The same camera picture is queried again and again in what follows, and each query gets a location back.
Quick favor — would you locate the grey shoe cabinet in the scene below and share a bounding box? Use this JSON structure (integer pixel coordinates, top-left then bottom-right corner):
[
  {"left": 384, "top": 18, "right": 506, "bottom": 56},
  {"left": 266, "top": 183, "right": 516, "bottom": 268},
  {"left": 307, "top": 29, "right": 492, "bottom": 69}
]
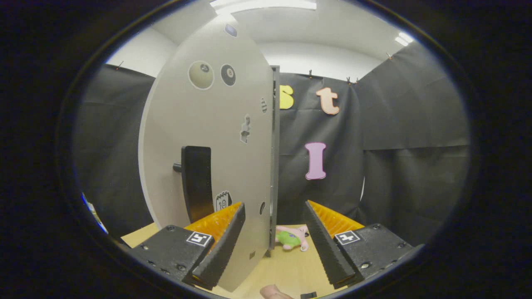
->
[{"left": 269, "top": 65, "right": 281, "bottom": 252}]

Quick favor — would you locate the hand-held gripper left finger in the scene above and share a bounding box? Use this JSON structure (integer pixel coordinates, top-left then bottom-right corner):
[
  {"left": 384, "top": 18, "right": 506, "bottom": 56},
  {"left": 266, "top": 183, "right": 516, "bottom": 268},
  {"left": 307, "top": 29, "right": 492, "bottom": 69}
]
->
[{"left": 125, "top": 202, "right": 246, "bottom": 291}]

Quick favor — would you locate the pink green plush toy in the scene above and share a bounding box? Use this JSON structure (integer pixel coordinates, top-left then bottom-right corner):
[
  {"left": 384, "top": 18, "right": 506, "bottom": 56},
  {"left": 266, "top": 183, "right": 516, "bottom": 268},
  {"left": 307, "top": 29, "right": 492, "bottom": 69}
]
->
[{"left": 275, "top": 225, "right": 310, "bottom": 252}]

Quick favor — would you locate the long ceiling light panel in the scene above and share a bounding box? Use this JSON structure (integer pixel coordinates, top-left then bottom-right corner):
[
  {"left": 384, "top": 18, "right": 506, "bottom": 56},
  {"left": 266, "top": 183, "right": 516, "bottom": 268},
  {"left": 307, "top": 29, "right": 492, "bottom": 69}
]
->
[{"left": 210, "top": 0, "right": 317, "bottom": 15}]

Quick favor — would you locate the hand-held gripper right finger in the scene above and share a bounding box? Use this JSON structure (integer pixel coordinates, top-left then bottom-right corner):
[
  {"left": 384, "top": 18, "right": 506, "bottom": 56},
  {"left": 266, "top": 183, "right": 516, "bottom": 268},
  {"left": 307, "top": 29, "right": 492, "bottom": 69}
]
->
[{"left": 303, "top": 200, "right": 424, "bottom": 290}]

